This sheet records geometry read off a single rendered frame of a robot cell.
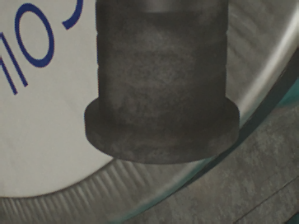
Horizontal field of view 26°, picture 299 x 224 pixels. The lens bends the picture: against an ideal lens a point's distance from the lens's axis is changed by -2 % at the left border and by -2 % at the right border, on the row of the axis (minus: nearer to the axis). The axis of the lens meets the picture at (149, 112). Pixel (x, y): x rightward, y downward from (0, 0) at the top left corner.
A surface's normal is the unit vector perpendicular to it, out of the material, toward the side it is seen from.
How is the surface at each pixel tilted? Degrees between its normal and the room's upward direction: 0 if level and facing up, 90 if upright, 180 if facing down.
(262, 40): 88
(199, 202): 0
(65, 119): 90
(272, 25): 89
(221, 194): 0
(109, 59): 94
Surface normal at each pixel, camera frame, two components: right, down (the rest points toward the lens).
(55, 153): -0.70, 0.34
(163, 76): 0.04, 0.38
